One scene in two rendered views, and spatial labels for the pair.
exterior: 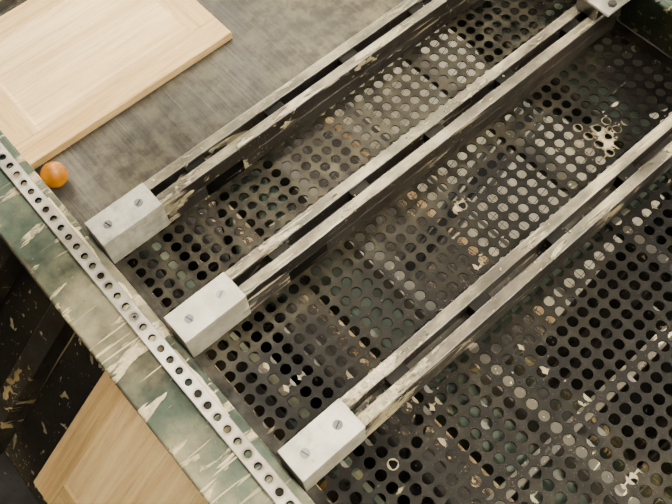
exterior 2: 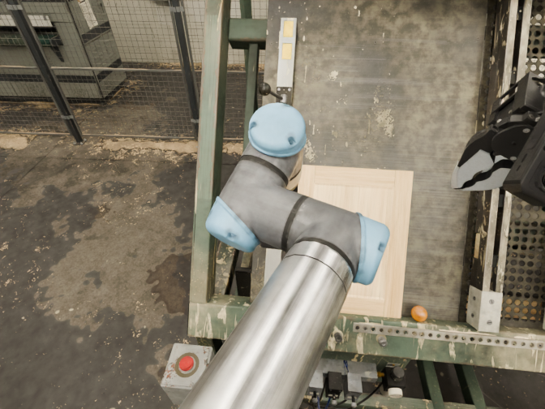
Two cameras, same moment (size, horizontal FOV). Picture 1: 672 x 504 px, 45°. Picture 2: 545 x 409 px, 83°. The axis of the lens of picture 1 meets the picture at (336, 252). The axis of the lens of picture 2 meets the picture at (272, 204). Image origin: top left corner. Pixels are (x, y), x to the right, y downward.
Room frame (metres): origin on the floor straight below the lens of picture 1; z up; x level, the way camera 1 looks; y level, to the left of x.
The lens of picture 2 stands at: (1.02, 1.12, 1.87)
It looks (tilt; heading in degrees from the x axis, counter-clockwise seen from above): 43 degrees down; 342
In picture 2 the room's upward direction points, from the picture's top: straight up
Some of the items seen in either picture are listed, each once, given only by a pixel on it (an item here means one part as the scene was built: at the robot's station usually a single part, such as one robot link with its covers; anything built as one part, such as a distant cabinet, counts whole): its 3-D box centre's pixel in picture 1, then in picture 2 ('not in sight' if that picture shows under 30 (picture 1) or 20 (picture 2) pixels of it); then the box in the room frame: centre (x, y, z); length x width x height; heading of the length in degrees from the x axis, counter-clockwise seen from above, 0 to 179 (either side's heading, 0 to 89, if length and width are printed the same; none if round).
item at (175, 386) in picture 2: not in sight; (192, 376); (1.43, 1.25, 0.84); 0.12 x 0.12 x 0.18; 67
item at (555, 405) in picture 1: (550, 415); not in sight; (1.54, -0.54, 1.05); 0.14 x 0.06 x 0.05; 67
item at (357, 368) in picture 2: not in sight; (331, 384); (1.31, 0.82, 0.69); 0.50 x 0.14 x 0.24; 67
